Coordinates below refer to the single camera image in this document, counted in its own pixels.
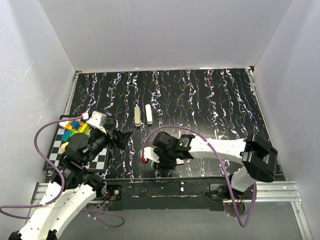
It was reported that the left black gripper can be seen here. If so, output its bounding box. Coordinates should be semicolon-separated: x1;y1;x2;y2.
82;122;132;165

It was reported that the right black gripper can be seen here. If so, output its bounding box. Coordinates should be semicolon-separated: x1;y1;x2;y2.
152;149;177;171

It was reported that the beige stapler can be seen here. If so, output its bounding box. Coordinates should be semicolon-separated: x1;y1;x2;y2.
134;106;141;127

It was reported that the white stapler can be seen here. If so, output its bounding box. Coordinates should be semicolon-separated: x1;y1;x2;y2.
145;104;153;125

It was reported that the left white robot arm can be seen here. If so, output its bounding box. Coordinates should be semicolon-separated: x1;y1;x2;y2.
9;122;133;240

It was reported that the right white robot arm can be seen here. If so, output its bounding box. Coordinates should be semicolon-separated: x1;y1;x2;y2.
143;131;278;199

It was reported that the checkered board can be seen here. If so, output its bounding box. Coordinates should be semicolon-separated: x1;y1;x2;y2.
47;123;110;173

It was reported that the colourful toy block stack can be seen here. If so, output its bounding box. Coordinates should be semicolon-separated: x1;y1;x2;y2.
59;119;90;142

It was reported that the beige wooden peg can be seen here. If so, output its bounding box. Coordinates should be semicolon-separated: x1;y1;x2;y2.
61;142;69;152

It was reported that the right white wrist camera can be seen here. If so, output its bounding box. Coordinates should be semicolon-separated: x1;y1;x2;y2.
140;146;160;164

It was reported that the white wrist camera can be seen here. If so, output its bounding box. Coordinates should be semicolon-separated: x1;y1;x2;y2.
86;111;107;134
140;146;160;164

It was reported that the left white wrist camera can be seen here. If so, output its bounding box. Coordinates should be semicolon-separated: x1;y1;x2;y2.
86;111;107;134

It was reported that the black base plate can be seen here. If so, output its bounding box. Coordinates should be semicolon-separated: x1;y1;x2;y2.
89;177;226;212

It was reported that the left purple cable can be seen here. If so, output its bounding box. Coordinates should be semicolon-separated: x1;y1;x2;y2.
0;112;90;221

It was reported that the purple cable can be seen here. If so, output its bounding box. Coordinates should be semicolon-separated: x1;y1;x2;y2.
142;125;258;228
0;112;90;221

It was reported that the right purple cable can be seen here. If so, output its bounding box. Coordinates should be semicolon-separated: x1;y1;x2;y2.
142;125;258;228

